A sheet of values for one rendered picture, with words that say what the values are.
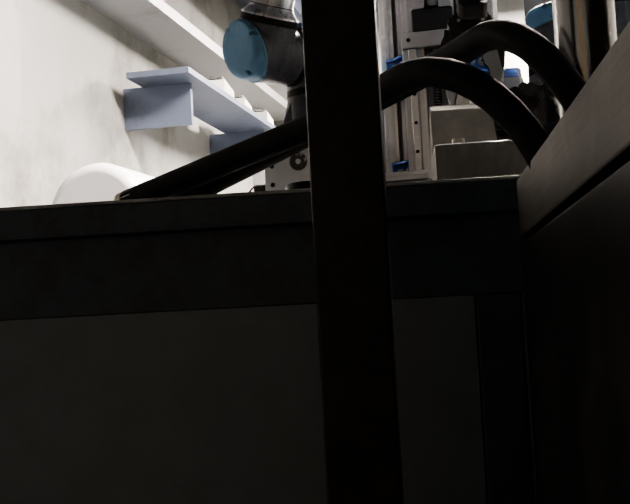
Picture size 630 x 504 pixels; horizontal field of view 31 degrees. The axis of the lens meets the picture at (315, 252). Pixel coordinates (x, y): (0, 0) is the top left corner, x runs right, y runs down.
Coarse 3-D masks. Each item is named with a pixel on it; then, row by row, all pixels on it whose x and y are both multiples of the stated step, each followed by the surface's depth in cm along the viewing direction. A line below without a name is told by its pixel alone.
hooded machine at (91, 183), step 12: (84, 168) 469; (96, 168) 466; (108, 168) 465; (120, 168) 467; (72, 180) 468; (84, 180) 467; (96, 180) 466; (108, 180) 464; (120, 180) 463; (132, 180) 464; (144, 180) 476; (60, 192) 470; (72, 192) 468; (84, 192) 467; (96, 192) 465; (108, 192) 464
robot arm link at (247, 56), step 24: (264, 0) 224; (288, 0) 225; (240, 24) 224; (264, 24) 223; (288, 24) 225; (240, 48) 225; (264, 48) 223; (288, 48) 227; (240, 72) 226; (264, 72) 225; (288, 72) 229
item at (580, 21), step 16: (560, 0) 111; (576, 0) 110; (592, 0) 110; (608, 0) 110; (560, 16) 111; (576, 16) 110; (592, 16) 110; (608, 16) 110; (560, 32) 111; (576, 32) 110; (592, 32) 110; (608, 32) 110; (560, 48) 111; (576, 48) 110; (592, 48) 109; (608, 48) 110; (576, 64) 110; (592, 64) 109; (560, 112) 112; (544, 128) 112
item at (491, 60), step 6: (486, 54) 188; (492, 54) 188; (498, 54) 188; (486, 60) 188; (492, 60) 188; (498, 60) 188; (486, 66) 188; (492, 66) 188; (498, 66) 188; (492, 72) 188; (498, 72) 188; (498, 78) 188
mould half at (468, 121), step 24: (432, 120) 153; (456, 120) 153; (480, 120) 152; (432, 144) 152; (456, 144) 140; (480, 144) 140; (504, 144) 139; (432, 168) 159; (456, 168) 140; (480, 168) 140; (504, 168) 139
